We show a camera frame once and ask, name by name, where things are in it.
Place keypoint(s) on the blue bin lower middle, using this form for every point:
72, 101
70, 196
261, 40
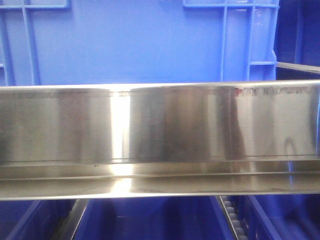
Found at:
154, 218

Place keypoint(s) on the white roller track right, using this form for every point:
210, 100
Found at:
232, 218

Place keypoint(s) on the stainless steel shelf front rail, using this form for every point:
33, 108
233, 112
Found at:
141, 140

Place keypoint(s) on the large light blue crate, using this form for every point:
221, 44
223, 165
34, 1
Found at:
71, 42

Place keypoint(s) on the blue bin lower right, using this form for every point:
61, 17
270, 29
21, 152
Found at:
280, 217

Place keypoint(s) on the steel divider rail left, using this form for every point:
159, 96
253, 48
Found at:
67, 229

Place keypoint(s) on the blue bin lower left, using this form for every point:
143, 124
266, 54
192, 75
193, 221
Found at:
32, 219

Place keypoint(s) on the dark blue bin upper right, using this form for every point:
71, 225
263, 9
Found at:
297, 40

